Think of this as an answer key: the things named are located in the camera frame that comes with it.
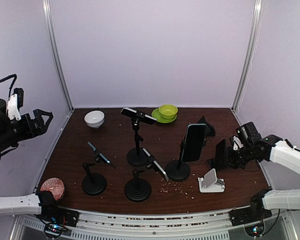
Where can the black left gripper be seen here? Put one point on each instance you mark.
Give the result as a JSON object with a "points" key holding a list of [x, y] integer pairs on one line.
{"points": [[40, 128]]}

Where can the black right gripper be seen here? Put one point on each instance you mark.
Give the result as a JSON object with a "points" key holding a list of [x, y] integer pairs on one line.
{"points": [[230, 161]]}

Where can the pink cased smartphone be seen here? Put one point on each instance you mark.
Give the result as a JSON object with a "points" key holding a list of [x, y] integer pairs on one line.
{"points": [[211, 163]]}

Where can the large black smartphone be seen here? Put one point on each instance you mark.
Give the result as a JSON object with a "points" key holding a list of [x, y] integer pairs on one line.
{"points": [[220, 155]]}

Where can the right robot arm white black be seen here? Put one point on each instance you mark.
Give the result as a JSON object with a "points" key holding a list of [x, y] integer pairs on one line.
{"points": [[248, 145]]}

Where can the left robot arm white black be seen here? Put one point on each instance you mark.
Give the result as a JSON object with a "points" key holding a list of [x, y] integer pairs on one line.
{"points": [[15, 128]]}

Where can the white folding phone stand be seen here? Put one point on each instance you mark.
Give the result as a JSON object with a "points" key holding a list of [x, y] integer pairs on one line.
{"points": [[210, 183]]}

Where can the small black phone stand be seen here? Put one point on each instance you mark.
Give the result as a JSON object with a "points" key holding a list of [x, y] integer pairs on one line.
{"points": [[210, 129]]}

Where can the blue phone on right stand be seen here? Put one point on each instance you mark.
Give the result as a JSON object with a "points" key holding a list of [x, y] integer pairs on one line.
{"points": [[194, 142]]}

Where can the teal phone on left stand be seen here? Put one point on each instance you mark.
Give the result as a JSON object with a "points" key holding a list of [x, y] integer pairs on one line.
{"points": [[98, 156]]}

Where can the black round-base stand right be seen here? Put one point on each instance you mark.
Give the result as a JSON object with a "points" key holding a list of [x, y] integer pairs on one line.
{"points": [[176, 169]]}

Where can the black round-base stand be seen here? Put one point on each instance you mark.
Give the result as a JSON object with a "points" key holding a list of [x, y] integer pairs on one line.
{"points": [[94, 184], [139, 189], [176, 169], [134, 156]]}

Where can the black round-base stand left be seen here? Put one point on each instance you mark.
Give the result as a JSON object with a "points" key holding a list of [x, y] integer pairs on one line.
{"points": [[94, 184]]}

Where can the black round-base stand back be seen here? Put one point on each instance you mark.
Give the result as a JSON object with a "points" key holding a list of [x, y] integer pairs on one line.
{"points": [[134, 156]]}

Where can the black round-base stand front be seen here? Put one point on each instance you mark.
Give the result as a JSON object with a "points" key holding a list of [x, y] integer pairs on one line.
{"points": [[139, 189]]}

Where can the white ceramic bowl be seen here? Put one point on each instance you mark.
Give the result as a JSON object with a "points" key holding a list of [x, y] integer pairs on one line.
{"points": [[94, 119]]}

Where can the red patterned bowl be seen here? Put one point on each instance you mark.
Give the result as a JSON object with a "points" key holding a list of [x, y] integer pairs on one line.
{"points": [[55, 186]]}

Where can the green plastic bowl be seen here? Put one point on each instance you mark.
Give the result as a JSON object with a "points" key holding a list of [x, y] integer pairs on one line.
{"points": [[168, 111]]}

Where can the green plastic plate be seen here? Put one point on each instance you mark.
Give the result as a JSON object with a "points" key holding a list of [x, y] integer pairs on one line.
{"points": [[156, 114]]}

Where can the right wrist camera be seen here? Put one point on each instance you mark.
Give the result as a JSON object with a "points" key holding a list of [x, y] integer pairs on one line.
{"points": [[235, 143]]}

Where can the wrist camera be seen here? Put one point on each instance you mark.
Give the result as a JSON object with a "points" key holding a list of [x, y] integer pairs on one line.
{"points": [[235, 143], [15, 102]]}

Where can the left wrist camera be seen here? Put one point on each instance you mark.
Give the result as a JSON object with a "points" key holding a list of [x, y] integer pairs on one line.
{"points": [[15, 102]]}

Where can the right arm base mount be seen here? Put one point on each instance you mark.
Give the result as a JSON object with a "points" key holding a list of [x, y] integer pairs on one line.
{"points": [[247, 215]]}

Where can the front aluminium rail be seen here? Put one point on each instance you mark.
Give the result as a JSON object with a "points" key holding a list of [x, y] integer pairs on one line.
{"points": [[211, 225]]}

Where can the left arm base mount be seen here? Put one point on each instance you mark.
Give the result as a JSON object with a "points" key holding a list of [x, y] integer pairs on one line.
{"points": [[61, 216]]}

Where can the left aluminium frame post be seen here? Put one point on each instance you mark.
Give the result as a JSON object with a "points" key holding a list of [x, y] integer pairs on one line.
{"points": [[55, 53]]}

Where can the aluminium frame post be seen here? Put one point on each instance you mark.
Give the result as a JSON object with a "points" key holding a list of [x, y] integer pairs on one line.
{"points": [[55, 53], [247, 64]]}

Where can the right aluminium frame post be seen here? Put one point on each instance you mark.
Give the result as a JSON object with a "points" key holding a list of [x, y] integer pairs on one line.
{"points": [[247, 64]]}

